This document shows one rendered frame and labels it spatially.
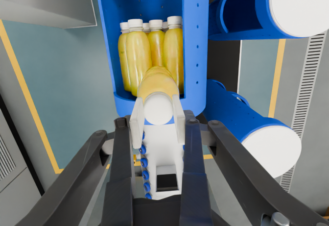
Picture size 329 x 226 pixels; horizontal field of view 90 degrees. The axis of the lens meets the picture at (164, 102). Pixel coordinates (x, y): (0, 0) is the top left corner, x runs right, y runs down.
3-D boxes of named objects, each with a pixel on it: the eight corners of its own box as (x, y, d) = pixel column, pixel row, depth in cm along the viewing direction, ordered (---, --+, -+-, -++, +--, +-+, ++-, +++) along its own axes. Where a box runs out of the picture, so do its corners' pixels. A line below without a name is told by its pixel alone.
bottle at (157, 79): (176, 69, 40) (190, 88, 22) (168, 96, 42) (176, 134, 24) (147, 62, 39) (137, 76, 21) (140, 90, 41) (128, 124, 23)
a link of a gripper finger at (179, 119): (176, 117, 15) (185, 116, 15) (172, 94, 21) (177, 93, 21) (178, 145, 16) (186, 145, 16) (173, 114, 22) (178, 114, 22)
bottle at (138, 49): (136, 98, 46) (127, 26, 40) (129, 92, 52) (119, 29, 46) (158, 93, 50) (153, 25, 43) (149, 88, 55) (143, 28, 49)
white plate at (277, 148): (274, 188, 77) (272, 186, 78) (316, 140, 68) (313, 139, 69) (224, 168, 72) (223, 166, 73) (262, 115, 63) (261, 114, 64)
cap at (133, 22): (131, 27, 42) (130, 19, 42) (127, 29, 45) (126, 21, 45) (145, 27, 44) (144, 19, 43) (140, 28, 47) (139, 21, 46)
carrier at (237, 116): (213, 112, 160) (229, 86, 152) (272, 186, 78) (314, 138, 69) (187, 101, 155) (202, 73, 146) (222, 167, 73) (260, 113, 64)
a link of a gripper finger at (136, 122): (141, 148, 16) (133, 149, 16) (145, 117, 22) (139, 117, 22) (137, 120, 15) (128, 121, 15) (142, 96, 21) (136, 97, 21)
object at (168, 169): (156, 169, 84) (155, 196, 69) (155, 163, 83) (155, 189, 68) (176, 168, 84) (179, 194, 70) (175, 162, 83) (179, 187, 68)
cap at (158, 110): (175, 96, 22) (176, 100, 21) (168, 121, 24) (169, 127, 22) (147, 89, 22) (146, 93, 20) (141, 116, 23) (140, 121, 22)
